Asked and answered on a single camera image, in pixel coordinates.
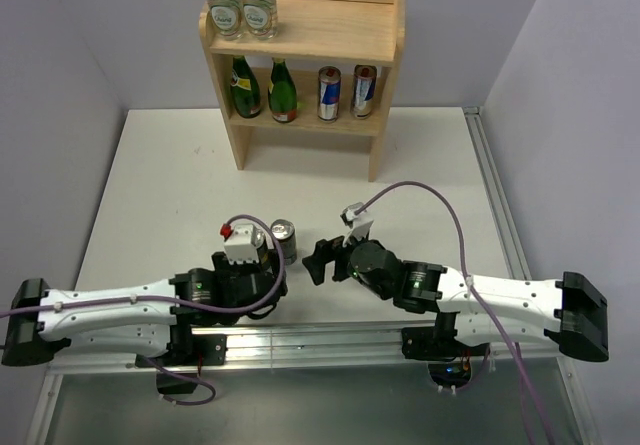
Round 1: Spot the black can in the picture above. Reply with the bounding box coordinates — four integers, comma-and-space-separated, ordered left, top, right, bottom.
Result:
252, 227, 270, 270
271, 219, 297, 266

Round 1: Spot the green glass bottle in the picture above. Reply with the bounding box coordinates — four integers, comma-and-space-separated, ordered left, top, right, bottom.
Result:
230, 56, 261, 119
268, 58, 298, 123

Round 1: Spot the silver blue energy can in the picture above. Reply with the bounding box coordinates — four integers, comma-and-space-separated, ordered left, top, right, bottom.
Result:
351, 65, 377, 119
317, 66, 341, 122

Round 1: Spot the green glass bottle front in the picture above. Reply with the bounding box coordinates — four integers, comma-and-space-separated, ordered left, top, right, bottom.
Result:
230, 56, 261, 119

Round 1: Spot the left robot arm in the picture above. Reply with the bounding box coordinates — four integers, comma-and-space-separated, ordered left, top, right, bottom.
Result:
1, 251, 288, 367

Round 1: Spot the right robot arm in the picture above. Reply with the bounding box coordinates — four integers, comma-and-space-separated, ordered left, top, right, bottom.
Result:
302, 237, 609, 363

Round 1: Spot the wooden two-tier shelf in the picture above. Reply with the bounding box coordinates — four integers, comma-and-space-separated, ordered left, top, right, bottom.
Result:
199, 0, 406, 180

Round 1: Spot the clear glass bottle right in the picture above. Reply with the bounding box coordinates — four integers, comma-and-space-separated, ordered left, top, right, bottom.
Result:
243, 0, 278, 40

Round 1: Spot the clear glass bottle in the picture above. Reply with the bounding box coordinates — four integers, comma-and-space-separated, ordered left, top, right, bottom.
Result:
243, 0, 278, 40
202, 0, 245, 42

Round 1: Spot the clear glass bottle left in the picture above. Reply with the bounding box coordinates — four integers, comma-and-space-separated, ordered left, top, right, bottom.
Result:
202, 0, 245, 42

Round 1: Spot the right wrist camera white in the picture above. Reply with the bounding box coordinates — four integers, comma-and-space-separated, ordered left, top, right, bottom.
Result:
340, 202, 374, 247

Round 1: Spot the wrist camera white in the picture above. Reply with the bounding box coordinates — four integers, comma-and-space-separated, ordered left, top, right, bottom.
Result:
220, 224, 257, 265
340, 202, 374, 247

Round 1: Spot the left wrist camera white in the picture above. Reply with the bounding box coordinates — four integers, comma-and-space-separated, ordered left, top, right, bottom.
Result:
220, 224, 257, 265

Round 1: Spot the aluminium rail front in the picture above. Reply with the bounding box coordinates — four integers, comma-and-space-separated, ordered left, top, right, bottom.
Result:
27, 323, 590, 444

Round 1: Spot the aluminium rail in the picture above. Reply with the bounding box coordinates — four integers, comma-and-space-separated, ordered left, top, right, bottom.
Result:
462, 107, 531, 280
27, 323, 590, 444

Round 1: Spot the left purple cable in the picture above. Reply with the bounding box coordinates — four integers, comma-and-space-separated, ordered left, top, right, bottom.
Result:
0, 213, 287, 407

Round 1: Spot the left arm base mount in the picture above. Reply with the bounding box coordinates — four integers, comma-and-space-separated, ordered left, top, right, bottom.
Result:
134, 332, 227, 406

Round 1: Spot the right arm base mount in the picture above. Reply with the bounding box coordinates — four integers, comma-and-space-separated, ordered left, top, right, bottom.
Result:
401, 327, 491, 396

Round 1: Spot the aluminium rail right side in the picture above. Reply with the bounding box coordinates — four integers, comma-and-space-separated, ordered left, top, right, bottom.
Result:
462, 107, 531, 280

